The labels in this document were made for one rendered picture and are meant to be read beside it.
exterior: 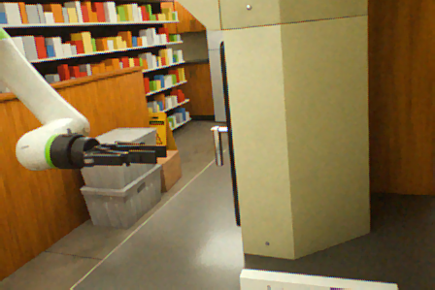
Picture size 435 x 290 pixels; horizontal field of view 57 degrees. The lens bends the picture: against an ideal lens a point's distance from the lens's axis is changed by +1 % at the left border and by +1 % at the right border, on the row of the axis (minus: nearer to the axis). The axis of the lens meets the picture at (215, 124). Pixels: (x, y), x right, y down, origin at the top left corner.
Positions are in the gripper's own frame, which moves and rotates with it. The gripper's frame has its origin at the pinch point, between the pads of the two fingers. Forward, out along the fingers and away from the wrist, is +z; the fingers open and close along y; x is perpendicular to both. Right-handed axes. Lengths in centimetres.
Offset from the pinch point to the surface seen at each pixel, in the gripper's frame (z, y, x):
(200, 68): -213, 494, 28
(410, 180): 57, 33, 16
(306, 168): 37.1, -1.6, 1.2
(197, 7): 18.5, -4.6, -31.5
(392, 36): 53, 33, -21
